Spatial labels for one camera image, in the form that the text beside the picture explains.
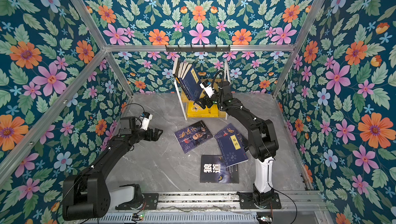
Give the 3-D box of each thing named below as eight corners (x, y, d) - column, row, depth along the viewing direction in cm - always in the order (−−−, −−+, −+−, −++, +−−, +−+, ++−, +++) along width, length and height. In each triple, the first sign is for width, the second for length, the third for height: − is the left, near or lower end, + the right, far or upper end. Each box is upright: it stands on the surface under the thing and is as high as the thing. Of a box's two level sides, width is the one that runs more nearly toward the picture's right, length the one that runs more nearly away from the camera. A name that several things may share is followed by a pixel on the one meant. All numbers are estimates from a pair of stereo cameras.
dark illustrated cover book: (184, 154, 90) (183, 152, 89) (174, 135, 98) (173, 133, 96) (213, 137, 97) (213, 135, 96) (201, 121, 105) (201, 119, 103)
